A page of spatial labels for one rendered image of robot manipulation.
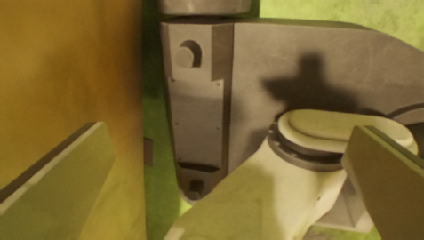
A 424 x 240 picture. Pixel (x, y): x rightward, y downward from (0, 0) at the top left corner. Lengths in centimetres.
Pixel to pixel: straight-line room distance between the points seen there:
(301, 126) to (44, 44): 39
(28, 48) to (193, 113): 31
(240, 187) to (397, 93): 37
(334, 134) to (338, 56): 17
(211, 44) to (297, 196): 29
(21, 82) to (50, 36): 7
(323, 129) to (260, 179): 12
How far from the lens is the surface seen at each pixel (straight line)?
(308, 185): 33
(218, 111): 49
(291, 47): 46
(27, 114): 39
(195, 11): 43
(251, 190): 30
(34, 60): 38
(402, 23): 69
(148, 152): 90
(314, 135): 35
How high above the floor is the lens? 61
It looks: 57 degrees down
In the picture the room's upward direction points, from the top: 155 degrees counter-clockwise
